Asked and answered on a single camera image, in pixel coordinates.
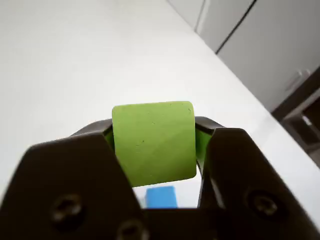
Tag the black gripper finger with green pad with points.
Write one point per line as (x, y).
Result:
(62, 180)
(245, 175)

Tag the blue cube block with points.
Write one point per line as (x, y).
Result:
(161, 197)

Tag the green cube block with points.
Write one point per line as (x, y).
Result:
(153, 143)

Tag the dark brown shelf unit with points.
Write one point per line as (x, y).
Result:
(300, 117)

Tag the grey storage cabinet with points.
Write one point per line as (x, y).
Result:
(262, 50)

